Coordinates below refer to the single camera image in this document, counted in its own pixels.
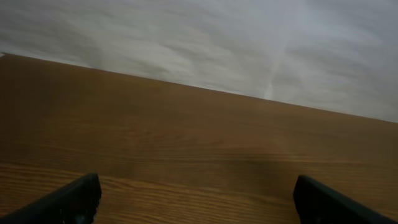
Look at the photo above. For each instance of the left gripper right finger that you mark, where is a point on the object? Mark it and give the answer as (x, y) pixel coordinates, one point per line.
(323, 205)

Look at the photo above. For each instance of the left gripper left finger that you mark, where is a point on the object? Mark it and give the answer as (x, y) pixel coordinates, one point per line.
(71, 202)

